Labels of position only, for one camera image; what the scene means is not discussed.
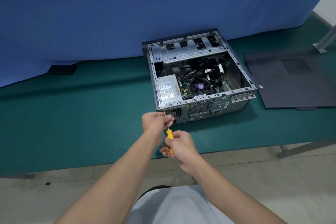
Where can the person's white shirt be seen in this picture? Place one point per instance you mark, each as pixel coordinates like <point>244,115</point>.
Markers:
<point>178,208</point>

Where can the person's left forearm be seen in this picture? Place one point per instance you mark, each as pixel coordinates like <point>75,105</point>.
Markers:
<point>113,184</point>

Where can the black flat base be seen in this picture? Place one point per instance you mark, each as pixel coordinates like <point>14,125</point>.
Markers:
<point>61,69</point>

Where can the desktop computer case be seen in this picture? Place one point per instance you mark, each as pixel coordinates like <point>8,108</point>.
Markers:
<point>244,79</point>

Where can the green floor mat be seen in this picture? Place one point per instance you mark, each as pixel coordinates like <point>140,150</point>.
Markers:
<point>78,121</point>

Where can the silver power supply unit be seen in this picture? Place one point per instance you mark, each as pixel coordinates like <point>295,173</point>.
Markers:
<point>168,91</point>

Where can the person's black shorts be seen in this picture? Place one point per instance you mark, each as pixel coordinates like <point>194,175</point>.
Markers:
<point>149,191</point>

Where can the person's left hand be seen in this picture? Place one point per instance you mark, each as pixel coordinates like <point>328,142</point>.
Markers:
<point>156,122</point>

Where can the silver metal drive cage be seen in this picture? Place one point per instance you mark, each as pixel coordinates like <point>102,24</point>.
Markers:
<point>189,50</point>

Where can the grey metal post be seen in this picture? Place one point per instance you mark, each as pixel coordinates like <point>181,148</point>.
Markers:
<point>325,41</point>

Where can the person's right forearm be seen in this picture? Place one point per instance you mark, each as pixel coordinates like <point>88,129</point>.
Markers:
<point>236,197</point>

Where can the black side panel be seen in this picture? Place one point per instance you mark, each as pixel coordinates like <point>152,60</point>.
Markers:
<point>288,84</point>

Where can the person's right hand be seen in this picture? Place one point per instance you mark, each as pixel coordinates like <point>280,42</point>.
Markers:
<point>183,150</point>

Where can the blue cloth curtain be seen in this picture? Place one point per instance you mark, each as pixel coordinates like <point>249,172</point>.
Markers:
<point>131,16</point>

